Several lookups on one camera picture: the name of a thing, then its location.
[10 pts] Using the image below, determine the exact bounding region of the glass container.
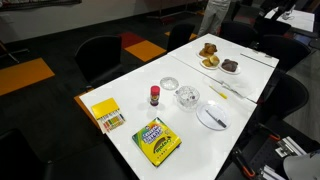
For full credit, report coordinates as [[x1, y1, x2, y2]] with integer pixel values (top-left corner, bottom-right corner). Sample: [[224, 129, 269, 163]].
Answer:
[[175, 86, 200, 111]]

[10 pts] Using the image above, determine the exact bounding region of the red capped small bottle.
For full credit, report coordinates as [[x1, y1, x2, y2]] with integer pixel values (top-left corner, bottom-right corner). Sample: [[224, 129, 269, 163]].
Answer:
[[150, 86, 160, 106]]

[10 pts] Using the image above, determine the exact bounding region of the white plate with knife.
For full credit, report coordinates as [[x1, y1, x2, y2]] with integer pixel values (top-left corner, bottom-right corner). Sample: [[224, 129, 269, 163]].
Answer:
[[196, 103, 231, 131]]

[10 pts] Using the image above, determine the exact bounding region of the yellow Crayola marker box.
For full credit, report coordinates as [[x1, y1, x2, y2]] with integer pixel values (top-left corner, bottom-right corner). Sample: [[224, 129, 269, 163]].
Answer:
[[132, 117, 182, 167]]

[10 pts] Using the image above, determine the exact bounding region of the black chair far side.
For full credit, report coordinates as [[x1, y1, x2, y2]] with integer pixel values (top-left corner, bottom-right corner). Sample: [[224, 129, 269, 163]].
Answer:
[[167, 23, 195, 52]]

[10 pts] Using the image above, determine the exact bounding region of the golden bun on plate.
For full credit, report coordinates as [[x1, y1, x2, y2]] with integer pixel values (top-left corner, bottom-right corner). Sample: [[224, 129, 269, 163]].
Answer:
[[202, 55, 220, 67]]

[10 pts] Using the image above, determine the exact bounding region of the yellow marker pen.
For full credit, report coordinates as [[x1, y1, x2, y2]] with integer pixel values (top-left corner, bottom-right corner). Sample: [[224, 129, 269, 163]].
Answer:
[[209, 85, 228, 99]]

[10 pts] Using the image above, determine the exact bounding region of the brown bread on plate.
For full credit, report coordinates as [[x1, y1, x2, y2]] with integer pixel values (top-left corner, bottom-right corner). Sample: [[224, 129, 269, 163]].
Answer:
[[199, 43, 217, 57]]

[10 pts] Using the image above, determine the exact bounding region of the black office chair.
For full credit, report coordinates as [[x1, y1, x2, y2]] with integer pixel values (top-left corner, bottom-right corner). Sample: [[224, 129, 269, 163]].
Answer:
[[74, 35, 124, 88]]

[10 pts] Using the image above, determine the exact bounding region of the dark chocolate bread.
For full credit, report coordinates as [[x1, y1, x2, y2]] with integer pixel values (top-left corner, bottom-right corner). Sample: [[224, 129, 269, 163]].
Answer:
[[221, 59, 238, 72]]

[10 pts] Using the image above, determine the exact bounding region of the white plate under dark bread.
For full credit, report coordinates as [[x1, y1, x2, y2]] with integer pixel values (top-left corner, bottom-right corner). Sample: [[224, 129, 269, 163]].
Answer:
[[219, 64, 241, 75]]

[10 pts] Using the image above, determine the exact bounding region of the person in light trousers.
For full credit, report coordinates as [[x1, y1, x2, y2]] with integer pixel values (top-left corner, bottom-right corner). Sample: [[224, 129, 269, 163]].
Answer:
[[198, 0, 231, 37]]

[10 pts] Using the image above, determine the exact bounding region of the black handled knife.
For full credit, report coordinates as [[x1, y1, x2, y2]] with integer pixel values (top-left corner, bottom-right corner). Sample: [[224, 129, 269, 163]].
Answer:
[[205, 109, 227, 128]]

